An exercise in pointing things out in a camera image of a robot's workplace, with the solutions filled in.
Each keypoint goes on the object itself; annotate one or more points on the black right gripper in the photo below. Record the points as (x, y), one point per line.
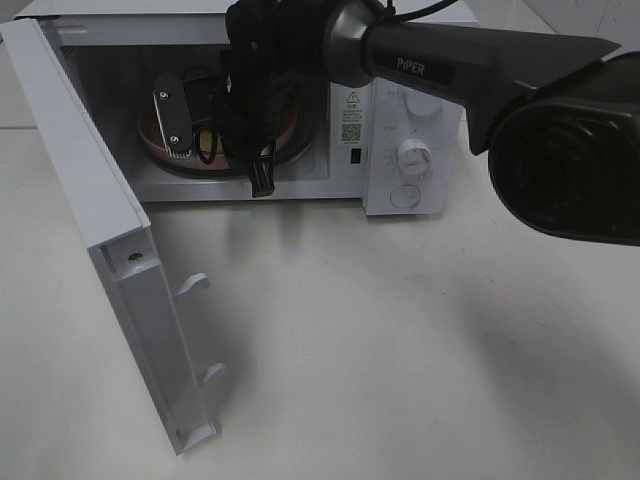
(276, 47)

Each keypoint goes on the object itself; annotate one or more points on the white bread sandwich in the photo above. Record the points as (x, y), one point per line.
(208, 142)

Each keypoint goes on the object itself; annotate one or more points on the pink round plate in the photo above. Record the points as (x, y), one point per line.
(210, 160)

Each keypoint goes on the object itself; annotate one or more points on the round door release button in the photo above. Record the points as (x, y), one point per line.
(405, 197)

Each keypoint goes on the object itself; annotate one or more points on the white microwave door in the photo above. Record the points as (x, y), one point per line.
(117, 234)

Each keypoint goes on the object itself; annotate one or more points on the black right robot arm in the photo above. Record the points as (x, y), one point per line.
(556, 115)

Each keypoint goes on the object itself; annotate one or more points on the glass microwave turntable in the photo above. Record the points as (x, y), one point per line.
(308, 121)

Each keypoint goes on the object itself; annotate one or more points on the white warning sticker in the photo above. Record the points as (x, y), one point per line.
(351, 118)

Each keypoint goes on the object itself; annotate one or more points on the white microwave oven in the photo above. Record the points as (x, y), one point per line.
(88, 71)

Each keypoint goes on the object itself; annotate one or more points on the white lower microwave knob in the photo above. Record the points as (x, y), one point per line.
(413, 157)

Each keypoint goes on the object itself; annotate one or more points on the white microwave knob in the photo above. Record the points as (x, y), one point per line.
(421, 105)
(413, 157)

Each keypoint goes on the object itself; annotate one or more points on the white upper microwave knob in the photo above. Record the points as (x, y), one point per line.
(421, 105)

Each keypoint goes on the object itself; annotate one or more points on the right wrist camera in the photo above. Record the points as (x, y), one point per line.
(173, 115)

